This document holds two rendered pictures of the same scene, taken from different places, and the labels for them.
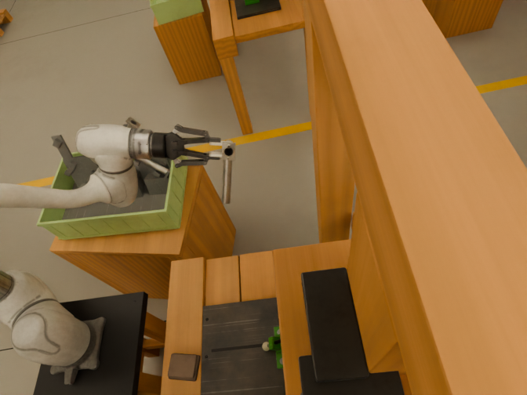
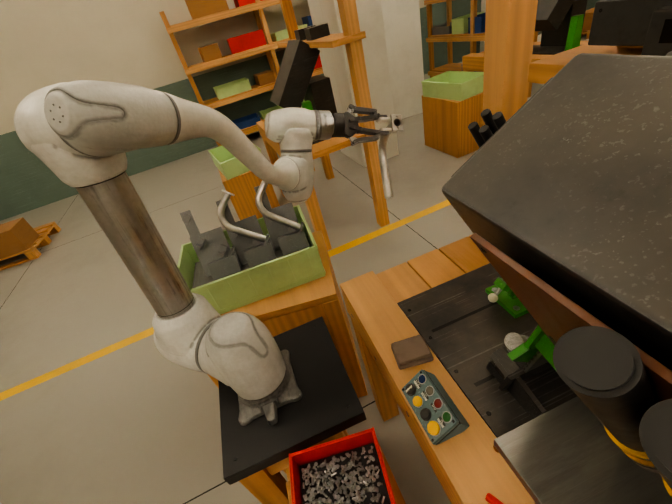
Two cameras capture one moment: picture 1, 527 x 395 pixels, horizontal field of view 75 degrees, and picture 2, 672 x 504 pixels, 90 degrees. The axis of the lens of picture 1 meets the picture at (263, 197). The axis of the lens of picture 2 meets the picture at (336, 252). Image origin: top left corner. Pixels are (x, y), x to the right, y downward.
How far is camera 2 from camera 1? 0.88 m
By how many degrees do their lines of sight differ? 25
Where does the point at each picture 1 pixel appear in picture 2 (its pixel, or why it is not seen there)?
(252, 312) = (453, 289)
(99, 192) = (289, 169)
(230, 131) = not seen: hidden behind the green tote
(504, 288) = not seen: outside the picture
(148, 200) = not seen: hidden behind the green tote
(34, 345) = (245, 337)
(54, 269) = (143, 431)
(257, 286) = (442, 274)
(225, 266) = (398, 272)
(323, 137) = (512, 18)
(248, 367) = (483, 329)
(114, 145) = (305, 116)
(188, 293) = (374, 299)
